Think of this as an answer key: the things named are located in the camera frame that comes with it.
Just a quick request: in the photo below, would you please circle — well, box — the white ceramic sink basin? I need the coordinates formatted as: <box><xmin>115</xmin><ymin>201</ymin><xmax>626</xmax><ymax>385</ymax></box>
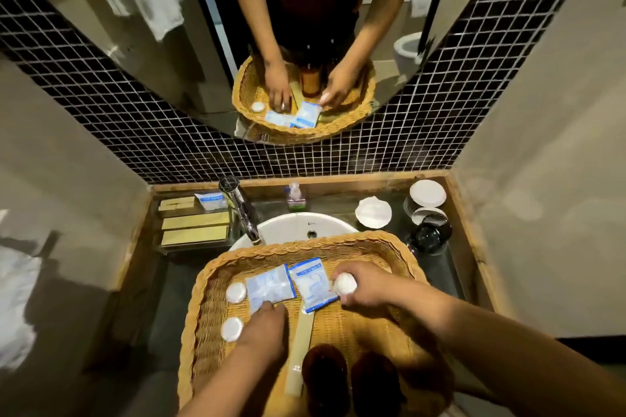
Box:
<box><xmin>229</xmin><ymin>212</ymin><xmax>360</xmax><ymax>252</ymax></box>

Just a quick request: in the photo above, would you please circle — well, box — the clear pump soap bottle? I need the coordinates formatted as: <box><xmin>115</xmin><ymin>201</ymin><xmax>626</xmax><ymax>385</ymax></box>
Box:
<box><xmin>285</xmin><ymin>182</ymin><xmax>308</xmax><ymax>213</ymax></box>

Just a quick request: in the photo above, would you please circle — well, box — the long beige wrapped packet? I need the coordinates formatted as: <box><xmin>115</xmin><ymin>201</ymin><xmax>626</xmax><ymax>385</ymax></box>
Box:
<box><xmin>285</xmin><ymin>309</ymin><xmax>316</xmax><ymax>398</ymax></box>

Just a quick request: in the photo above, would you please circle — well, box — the small beige amenity box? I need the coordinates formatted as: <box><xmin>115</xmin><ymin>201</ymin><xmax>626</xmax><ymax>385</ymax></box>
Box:
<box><xmin>158</xmin><ymin>196</ymin><xmax>197</xmax><ymax>211</ymax></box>

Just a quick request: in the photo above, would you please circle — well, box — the oval wall mirror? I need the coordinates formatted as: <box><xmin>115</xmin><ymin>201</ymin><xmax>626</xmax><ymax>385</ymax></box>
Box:
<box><xmin>0</xmin><ymin>0</ymin><xmax>608</xmax><ymax>147</ymax></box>

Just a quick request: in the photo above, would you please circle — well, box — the dark amenity tray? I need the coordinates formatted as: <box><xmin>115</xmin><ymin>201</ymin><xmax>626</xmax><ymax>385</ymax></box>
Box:
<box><xmin>156</xmin><ymin>193</ymin><xmax>234</xmax><ymax>255</ymax></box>

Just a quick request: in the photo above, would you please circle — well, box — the glass with white paper lid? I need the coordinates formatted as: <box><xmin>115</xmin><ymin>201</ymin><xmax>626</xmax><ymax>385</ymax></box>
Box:
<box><xmin>404</xmin><ymin>180</ymin><xmax>447</xmax><ymax>217</ymax></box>
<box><xmin>411</xmin><ymin>207</ymin><xmax>448</xmax><ymax>227</ymax></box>

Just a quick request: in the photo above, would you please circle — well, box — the person's left forearm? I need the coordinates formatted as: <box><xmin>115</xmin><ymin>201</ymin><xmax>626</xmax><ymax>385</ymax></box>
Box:
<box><xmin>177</xmin><ymin>349</ymin><xmax>289</xmax><ymax>417</ymax></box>

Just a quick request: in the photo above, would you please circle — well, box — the dark glass cup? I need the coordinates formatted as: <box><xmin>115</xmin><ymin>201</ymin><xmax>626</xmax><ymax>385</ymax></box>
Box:
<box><xmin>407</xmin><ymin>216</ymin><xmax>453</xmax><ymax>256</ymax></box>

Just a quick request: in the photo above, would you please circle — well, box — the woven wicker basket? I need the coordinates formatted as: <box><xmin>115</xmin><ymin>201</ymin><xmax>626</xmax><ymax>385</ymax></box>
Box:
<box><xmin>177</xmin><ymin>230</ymin><xmax>456</xmax><ymax>417</ymax></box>

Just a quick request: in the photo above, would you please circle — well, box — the white hanging towel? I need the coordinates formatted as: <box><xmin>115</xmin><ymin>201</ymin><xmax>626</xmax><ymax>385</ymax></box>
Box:
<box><xmin>0</xmin><ymin>245</ymin><xmax>46</xmax><ymax>374</ymax></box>

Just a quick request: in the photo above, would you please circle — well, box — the person's left hand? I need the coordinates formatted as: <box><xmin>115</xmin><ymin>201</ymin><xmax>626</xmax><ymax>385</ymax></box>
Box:
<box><xmin>238</xmin><ymin>301</ymin><xmax>290</xmax><ymax>365</ymax></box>

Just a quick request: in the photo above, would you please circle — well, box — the white paper cup cover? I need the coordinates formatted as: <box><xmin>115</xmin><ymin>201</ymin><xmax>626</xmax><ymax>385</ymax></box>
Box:
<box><xmin>355</xmin><ymin>196</ymin><xmax>393</xmax><ymax>230</ymax></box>

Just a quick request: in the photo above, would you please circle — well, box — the small blue and white packet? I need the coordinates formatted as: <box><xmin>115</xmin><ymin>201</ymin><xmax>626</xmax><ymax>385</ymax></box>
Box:
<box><xmin>195</xmin><ymin>192</ymin><xmax>229</xmax><ymax>211</ymax></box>

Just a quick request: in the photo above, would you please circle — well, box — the long beige amenity box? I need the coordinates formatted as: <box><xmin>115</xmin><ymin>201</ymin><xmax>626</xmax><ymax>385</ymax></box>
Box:
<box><xmin>161</xmin><ymin>211</ymin><xmax>231</xmax><ymax>231</ymax></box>
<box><xmin>161</xmin><ymin>225</ymin><xmax>230</xmax><ymax>247</ymax></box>

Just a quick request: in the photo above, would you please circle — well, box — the chrome faucet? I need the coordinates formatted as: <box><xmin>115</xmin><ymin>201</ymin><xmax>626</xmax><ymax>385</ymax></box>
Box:
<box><xmin>218</xmin><ymin>176</ymin><xmax>263</xmax><ymax>245</ymax></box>

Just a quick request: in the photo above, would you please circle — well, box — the person's right hand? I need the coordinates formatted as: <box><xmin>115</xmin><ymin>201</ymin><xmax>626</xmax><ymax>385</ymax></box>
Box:
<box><xmin>331</xmin><ymin>261</ymin><xmax>417</xmax><ymax>311</ymax></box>

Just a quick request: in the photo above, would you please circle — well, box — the blue and white sachet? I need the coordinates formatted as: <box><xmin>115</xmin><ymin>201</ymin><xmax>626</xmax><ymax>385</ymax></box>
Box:
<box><xmin>289</xmin><ymin>258</ymin><xmax>339</xmax><ymax>314</ymax></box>
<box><xmin>245</xmin><ymin>264</ymin><xmax>297</xmax><ymax>314</ymax></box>

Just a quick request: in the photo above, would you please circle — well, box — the brown plastic bottle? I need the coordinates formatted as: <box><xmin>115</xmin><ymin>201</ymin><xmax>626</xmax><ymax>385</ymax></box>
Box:
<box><xmin>350</xmin><ymin>351</ymin><xmax>405</xmax><ymax>417</ymax></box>
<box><xmin>302</xmin><ymin>344</ymin><xmax>352</xmax><ymax>417</ymax></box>

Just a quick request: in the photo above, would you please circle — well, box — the person's right forearm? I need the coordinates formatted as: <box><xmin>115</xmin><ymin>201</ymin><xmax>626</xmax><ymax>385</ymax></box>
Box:
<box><xmin>405</xmin><ymin>279</ymin><xmax>626</xmax><ymax>417</ymax></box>

